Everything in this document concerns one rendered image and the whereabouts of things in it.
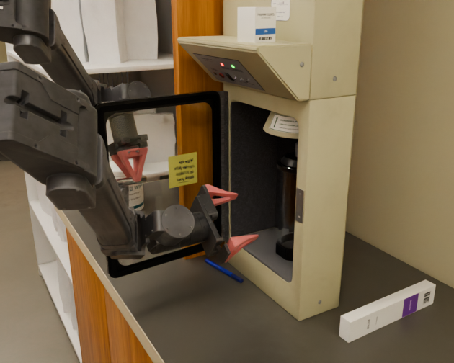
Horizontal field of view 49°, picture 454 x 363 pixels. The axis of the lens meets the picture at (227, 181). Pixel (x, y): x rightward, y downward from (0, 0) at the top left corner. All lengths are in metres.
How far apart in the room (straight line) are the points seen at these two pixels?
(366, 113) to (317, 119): 0.51
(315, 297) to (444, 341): 0.26
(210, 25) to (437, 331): 0.83
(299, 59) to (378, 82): 0.53
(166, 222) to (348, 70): 0.44
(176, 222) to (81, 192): 0.33
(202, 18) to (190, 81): 0.14
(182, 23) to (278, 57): 0.37
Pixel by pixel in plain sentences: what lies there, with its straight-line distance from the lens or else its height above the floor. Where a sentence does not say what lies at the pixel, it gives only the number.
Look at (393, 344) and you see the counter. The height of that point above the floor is 0.94.
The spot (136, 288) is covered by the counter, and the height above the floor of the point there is 0.94.
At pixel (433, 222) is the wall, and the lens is 1.34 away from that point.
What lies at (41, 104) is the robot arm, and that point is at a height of 1.49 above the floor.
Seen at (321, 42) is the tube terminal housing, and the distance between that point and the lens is 0.92.
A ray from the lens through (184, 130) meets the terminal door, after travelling 1.13.
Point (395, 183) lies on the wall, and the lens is 1.39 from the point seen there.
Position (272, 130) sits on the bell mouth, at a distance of 1.05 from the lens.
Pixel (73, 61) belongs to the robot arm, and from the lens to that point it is 0.93.
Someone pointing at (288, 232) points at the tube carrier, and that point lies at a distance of 1.14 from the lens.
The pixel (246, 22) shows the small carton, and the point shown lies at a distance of 0.93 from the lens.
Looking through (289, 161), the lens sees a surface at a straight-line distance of 1.09.
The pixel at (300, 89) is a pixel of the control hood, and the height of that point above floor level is 1.43.
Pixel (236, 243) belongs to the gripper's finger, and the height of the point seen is 1.17.
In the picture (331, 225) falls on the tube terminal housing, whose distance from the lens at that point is 1.04.
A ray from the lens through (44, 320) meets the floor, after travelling 2.91.
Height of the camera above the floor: 1.57
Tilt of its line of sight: 19 degrees down
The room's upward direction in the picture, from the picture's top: straight up
